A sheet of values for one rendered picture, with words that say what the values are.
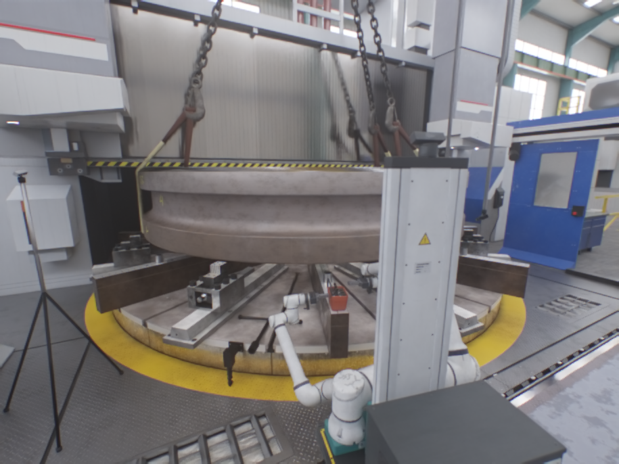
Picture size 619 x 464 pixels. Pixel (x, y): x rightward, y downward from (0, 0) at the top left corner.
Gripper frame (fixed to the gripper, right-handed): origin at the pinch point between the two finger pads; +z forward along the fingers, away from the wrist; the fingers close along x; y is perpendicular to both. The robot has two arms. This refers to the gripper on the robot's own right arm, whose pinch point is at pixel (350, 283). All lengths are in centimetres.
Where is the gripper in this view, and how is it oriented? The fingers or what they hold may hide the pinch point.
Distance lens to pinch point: 240.2
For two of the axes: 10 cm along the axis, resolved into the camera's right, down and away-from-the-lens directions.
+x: 0.9, 2.0, -9.8
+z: -10.0, 0.2, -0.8
